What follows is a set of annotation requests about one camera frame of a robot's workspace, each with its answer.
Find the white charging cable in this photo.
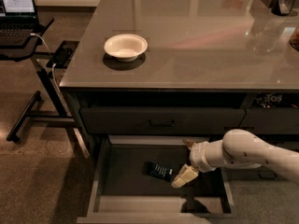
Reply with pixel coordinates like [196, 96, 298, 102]
[29, 32, 62, 93]

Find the blue rxbar blueberry wrapper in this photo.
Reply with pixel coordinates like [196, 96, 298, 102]
[145, 162, 173, 182]

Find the black laptop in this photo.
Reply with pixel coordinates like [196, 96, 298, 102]
[0, 0, 39, 49]

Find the dark top drawer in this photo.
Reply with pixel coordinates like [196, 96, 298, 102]
[80, 106, 245, 135]

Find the right top drawer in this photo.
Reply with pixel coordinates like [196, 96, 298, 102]
[240, 108, 299, 134]

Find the white bowl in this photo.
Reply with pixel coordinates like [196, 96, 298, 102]
[104, 34, 148, 62]

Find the brown item at right edge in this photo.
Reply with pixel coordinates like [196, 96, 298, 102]
[290, 28, 299, 51]

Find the chips bag in drawer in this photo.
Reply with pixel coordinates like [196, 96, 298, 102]
[252, 93, 299, 108]

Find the black phone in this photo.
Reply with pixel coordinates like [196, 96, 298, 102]
[53, 47, 73, 65]

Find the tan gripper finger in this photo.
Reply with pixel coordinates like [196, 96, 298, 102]
[183, 139, 195, 149]
[171, 164, 199, 189]

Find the open middle drawer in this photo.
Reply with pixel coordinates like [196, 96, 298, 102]
[77, 135, 249, 224]

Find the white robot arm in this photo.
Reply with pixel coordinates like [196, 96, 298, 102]
[171, 129, 299, 189]

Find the grey counter cabinet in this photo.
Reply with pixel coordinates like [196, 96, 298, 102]
[61, 0, 298, 147]

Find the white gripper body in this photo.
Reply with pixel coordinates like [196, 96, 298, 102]
[189, 141, 215, 173]

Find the black laptop stand desk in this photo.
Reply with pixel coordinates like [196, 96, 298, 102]
[0, 15, 80, 143]

